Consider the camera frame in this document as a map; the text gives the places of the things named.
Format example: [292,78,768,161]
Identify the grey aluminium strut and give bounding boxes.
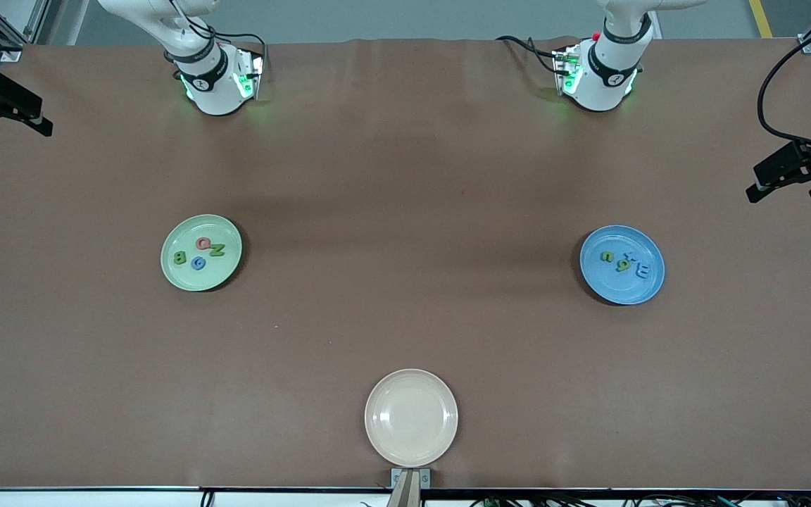
[22,0,72,44]

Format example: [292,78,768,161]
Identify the blue plate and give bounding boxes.
[580,225,665,306]

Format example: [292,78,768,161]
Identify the silver base connector box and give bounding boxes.
[233,51,265,101]
[552,46,584,96]

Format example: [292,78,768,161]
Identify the light green plate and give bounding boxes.
[161,214,243,292]

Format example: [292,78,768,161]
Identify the brown table mat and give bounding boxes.
[0,37,811,491]

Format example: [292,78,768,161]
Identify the beige plate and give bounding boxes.
[365,369,459,468]

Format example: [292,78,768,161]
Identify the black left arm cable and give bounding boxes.
[757,13,811,154]

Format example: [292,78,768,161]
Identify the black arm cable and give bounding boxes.
[166,0,218,43]
[757,13,811,154]

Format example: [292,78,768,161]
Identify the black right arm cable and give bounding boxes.
[166,0,218,43]

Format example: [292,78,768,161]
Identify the black base cable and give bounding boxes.
[496,34,562,75]
[212,28,268,68]

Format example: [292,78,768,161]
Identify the white table edge rail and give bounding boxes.
[0,486,811,507]

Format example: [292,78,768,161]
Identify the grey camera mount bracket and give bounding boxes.
[390,468,432,507]

